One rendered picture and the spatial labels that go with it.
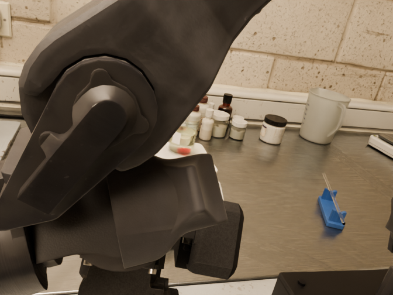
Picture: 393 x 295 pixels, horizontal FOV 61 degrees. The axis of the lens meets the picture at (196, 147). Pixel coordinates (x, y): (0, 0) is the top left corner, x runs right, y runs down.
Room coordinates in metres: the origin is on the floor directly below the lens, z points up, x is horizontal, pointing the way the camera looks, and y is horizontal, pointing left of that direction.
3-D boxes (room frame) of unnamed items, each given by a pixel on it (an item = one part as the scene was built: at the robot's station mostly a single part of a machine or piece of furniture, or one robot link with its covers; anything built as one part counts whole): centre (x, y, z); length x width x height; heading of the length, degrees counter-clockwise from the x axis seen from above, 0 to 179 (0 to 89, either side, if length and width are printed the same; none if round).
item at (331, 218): (0.60, -0.30, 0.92); 0.10 x 0.03 x 0.04; 175
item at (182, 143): (0.59, 0.03, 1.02); 0.06 x 0.05 x 0.08; 2
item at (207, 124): (0.87, -0.02, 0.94); 0.03 x 0.03 x 0.09
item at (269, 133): (0.95, -0.22, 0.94); 0.07 x 0.07 x 0.07
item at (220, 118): (0.92, -0.05, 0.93); 0.06 x 0.06 x 0.07
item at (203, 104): (0.94, 0.01, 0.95); 0.06 x 0.06 x 0.10
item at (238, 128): (0.92, -0.11, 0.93); 0.05 x 0.05 x 0.05
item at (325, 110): (1.03, -0.38, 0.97); 0.18 x 0.13 x 0.15; 12
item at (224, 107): (0.98, -0.06, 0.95); 0.04 x 0.04 x 0.11
